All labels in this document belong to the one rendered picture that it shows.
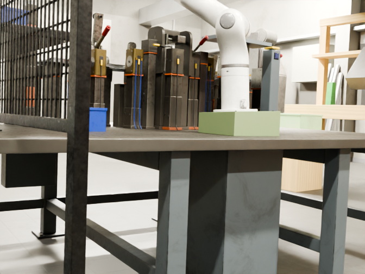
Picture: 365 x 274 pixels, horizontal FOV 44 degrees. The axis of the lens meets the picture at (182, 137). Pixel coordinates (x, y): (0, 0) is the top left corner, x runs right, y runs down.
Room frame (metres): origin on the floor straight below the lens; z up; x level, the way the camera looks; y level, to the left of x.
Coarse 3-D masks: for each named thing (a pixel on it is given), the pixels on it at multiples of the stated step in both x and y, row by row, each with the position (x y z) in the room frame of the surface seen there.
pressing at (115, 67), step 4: (64, 60) 2.02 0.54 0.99; (68, 60) 2.03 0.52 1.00; (64, 64) 2.24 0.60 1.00; (68, 64) 2.23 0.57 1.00; (108, 64) 2.15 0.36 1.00; (112, 64) 2.16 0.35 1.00; (116, 64) 2.18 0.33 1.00; (112, 68) 2.38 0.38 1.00; (116, 68) 2.37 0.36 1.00; (120, 68) 2.36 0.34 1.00; (124, 68) 2.35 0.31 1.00; (216, 76) 2.57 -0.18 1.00
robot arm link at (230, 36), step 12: (228, 12) 1.84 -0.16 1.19; (240, 12) 1.86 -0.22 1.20; (216, 24) 1.86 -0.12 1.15; (228, 24) 1.83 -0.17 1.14; (240, 24) 1.83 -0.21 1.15; (216, 36) 1.89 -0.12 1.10; (228, 36) 1.85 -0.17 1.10; (240, 36) 1.85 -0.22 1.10; (228, 48) 1.88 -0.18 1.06; (240, 48) 1.88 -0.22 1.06; (228, 60) 1.89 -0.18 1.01; (240, 60) 1.89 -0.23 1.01
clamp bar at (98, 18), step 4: (92, 16) 2.07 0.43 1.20; (96, 16) 2.03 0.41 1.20; (100, 16) 2.03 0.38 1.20; (96, 20) 2.04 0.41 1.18; (100, 20) 2.05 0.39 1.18; (96, 24) 2.04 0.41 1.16; (100, 24) 2.05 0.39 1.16; (96, 28) 2.04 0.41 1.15; (100, 28) 2.06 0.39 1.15; (96, 32) 2.05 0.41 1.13; (100, 32) 2.06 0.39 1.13; (92, 36) 2.06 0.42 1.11; (96, 36) 2.05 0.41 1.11; (92, 40) 2.06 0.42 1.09; (96, 40) 2.05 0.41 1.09; (92, 44) 2.06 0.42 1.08
